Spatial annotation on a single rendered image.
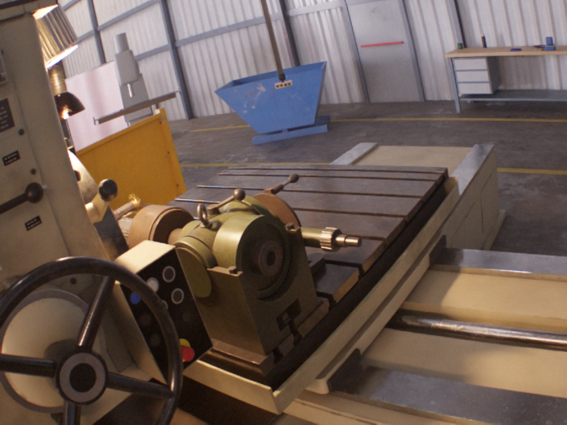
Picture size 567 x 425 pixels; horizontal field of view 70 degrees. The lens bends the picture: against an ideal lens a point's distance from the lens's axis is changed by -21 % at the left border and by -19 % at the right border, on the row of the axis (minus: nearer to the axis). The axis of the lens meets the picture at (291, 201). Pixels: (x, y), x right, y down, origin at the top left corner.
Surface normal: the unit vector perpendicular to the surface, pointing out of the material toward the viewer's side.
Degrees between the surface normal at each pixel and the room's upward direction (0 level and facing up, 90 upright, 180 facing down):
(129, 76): 90
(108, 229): 77
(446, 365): 0
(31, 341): 84
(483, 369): 0
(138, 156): 90
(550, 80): 90
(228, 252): 58
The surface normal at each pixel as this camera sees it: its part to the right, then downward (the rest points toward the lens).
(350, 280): 0.79, 0.05
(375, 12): -0.57, 0.41
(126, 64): 0.29, 0.28
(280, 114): -0.13, 0.38
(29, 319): 0.54, -0.38
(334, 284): -0.22, -0.91
